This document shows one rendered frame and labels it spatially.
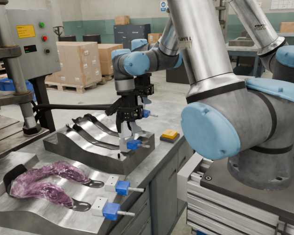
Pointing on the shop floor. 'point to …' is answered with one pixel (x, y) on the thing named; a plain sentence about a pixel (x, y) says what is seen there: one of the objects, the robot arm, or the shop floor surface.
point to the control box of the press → (34, 52)
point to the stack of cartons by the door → (154, 37)
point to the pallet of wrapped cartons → (76, 67)
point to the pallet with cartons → (106, 67)
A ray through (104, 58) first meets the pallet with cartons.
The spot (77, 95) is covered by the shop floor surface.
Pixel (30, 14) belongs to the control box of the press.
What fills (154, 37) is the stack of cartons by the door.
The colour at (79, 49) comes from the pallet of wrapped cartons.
